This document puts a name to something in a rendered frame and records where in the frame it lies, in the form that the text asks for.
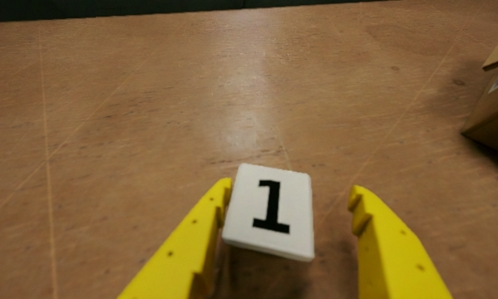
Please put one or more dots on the white cube with black number 8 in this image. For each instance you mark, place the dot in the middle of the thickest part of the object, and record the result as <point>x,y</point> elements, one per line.
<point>270,211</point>

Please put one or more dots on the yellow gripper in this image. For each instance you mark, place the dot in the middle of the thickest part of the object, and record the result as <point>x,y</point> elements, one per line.
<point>392,263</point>

